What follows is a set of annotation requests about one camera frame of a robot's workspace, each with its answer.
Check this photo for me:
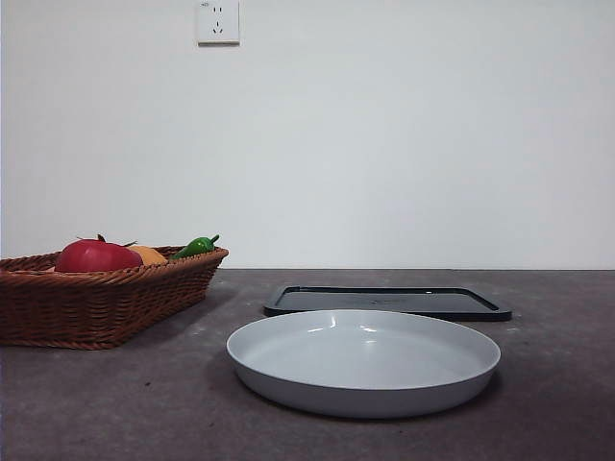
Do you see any black rectangular tray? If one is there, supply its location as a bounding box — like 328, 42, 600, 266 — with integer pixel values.
262, 285, 513, 322

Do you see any pale grey round plate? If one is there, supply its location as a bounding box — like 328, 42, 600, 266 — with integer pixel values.
225, 308, 503, 420

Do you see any red tomato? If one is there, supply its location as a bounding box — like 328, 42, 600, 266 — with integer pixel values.
54, 233, 144, 274

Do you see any orange round fruit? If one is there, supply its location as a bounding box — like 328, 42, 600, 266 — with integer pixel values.
125, 244, 168, 265

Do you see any green chili pepper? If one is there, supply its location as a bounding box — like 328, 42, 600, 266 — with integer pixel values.
168, 233, 221, 261

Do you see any brown wicker basket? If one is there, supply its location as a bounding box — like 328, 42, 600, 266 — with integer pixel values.
0, 246, 231, 351

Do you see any white wall socket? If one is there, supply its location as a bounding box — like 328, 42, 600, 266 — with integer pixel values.
195, 0, 241, 48

